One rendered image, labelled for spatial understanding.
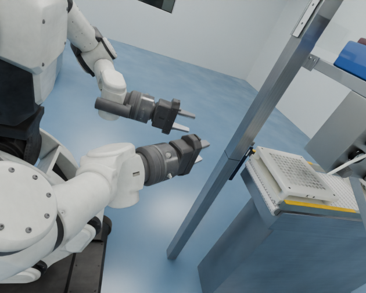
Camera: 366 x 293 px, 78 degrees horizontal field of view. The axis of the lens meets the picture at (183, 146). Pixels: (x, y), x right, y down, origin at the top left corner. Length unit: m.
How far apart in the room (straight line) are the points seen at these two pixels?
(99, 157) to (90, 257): 0.95
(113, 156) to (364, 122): 0.58
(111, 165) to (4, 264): 0.19
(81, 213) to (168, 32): 5.45
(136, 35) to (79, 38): 4.72
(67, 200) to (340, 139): 0.64
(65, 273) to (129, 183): 0.89
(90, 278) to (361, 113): 1.20
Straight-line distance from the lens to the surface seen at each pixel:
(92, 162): 0.39
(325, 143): 0.75
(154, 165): 0.47
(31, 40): 0.50
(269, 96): 0.89
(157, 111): 0.70
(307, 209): 0.92
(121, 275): 1.49
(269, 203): 0.89
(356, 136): 0.70
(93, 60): 0.91
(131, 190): 0.46
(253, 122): 0.92
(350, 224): 1.16
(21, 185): 0.24
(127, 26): 5.53
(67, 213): 0.30
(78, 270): 1.28
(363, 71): 0.79
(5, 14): 0.48
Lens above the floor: 1.35
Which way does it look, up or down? 32 degrees down
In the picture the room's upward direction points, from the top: 24 degrees clockwise
